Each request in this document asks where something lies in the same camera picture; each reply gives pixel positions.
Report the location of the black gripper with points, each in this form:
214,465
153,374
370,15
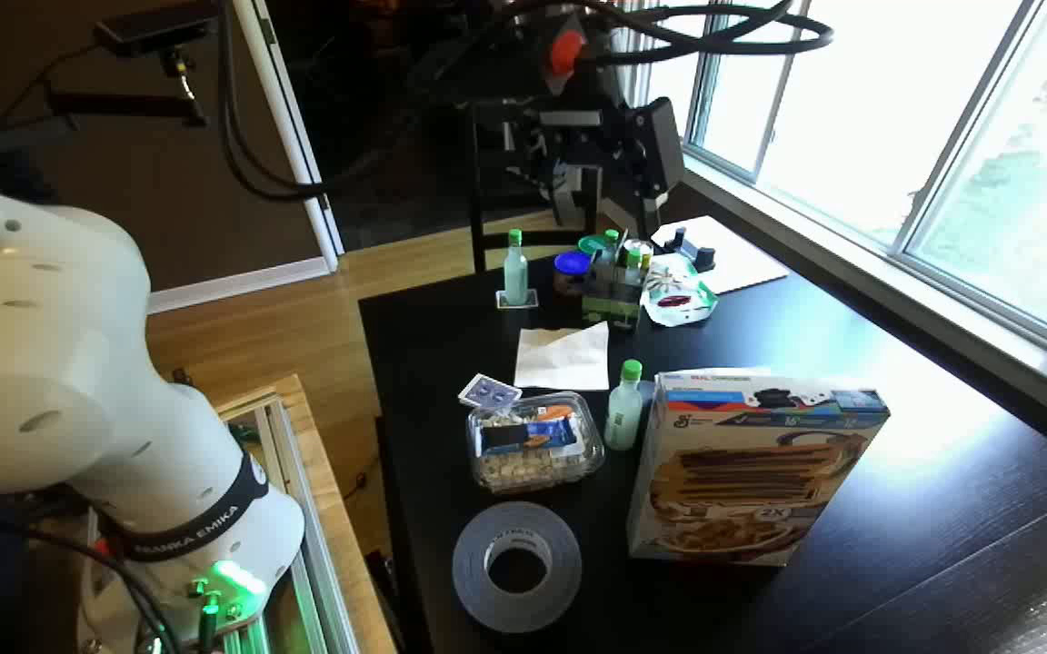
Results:
657,147

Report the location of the brown cereal box with face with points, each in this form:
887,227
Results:
742,485

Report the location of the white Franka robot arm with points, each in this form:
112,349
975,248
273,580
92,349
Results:
38,364

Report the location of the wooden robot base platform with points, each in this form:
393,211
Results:
319,485

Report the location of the jar with blue lid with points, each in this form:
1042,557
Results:
570,268

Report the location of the small black cylinder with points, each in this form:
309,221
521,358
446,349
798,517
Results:
703,260
678,240

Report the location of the tall green-capped clear bottle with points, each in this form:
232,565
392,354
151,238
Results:
519,274

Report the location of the square white coaster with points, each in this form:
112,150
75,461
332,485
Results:
519,302

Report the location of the white flat board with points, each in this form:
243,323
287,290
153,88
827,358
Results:
742,260

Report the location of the loose white paper napkin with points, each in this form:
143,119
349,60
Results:
563,358

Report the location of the small green-capped clear bottle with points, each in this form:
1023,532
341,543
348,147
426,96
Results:
623,421

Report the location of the blue playing card deck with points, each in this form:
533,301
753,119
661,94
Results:
489,393

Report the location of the clear plastic food container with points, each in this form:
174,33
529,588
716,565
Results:
537,441

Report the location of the white framed window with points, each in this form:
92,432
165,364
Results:
912,147

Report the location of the grey tape roll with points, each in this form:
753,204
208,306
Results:
473,583

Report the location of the black mounted device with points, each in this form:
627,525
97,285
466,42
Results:
153,32

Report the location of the white door frame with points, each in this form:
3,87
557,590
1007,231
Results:
294,147

